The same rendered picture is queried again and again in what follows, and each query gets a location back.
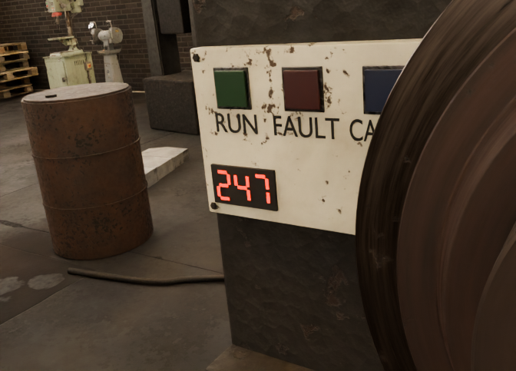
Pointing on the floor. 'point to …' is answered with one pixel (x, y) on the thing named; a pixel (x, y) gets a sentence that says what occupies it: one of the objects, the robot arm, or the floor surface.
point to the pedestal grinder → (114, 35)
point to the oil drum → (90, 168)
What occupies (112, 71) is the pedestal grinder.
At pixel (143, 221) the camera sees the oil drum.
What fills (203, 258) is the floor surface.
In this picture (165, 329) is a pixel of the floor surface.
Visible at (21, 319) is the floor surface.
